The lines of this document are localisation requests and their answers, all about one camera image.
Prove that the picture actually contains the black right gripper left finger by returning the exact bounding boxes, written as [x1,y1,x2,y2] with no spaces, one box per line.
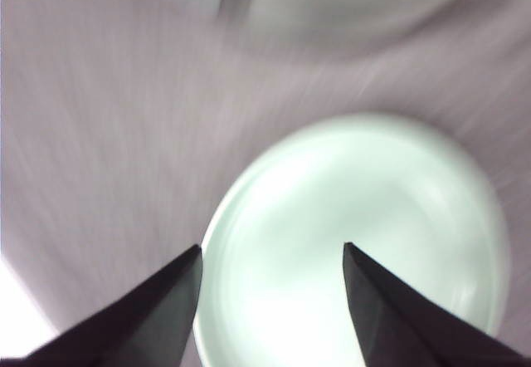
[0,244,203,367]

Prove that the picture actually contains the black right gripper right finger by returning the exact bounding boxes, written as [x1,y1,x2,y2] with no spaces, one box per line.
[343,242,531,367]

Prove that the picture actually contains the green plate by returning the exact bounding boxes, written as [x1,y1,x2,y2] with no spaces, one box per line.
[195,115,509,367]

